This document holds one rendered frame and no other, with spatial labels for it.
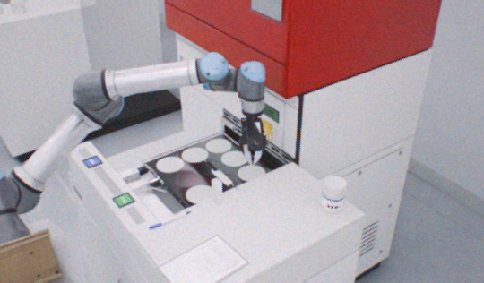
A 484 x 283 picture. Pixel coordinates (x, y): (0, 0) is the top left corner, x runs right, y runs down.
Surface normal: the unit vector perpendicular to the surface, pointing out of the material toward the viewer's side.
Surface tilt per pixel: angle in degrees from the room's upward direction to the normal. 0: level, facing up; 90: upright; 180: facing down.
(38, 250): 90
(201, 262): 0
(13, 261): 90
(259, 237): 0
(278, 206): 0
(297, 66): 90
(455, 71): 90
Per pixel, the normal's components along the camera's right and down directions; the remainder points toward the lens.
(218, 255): 0.00, -0.84
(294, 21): 0.58, 0.44
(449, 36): -0.81, 0.32
